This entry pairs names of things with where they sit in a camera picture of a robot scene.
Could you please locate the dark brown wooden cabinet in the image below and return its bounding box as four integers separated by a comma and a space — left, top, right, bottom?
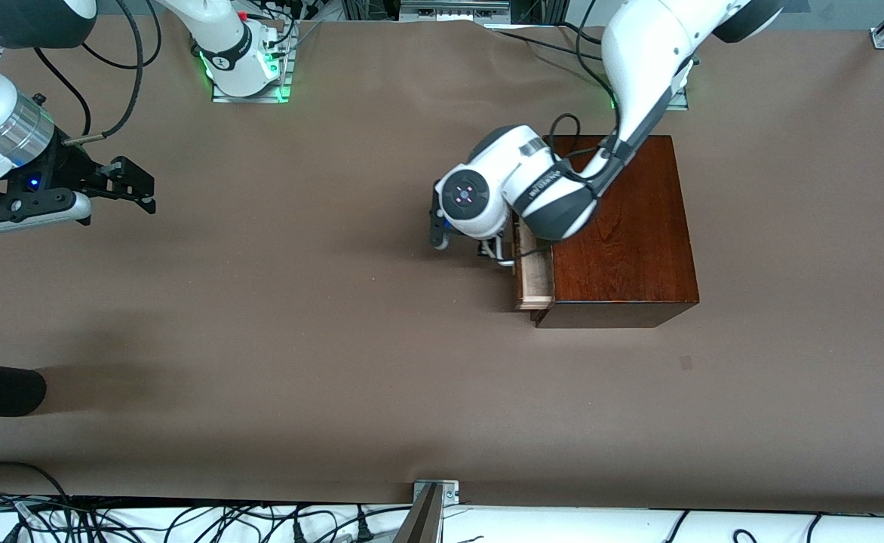
530, 136, 701, 330

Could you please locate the silver device box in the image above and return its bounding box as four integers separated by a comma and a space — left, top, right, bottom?
399, 0, 511, 22

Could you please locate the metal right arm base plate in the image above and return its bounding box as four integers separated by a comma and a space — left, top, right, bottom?
212, 23, 293, 104

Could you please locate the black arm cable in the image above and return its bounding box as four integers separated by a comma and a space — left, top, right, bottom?
546, 0, 624, 182
35, 0, 164, 144

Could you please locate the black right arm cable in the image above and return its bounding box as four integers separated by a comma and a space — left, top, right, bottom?
35, 0, 164, 144

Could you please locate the black looped cable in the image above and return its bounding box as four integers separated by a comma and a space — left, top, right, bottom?
0, 461, 73, 521

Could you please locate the metal mount bracket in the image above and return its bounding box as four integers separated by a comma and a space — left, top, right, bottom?
393, 480, 462, 543

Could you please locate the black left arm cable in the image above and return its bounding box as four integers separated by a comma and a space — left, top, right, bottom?
546, 0, 624, 182

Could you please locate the wooden drawer with white handle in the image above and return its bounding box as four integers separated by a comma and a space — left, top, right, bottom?
487, 211, 556, 311

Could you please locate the black cable on table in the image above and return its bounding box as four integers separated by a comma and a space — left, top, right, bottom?
483, 21, 609, 61

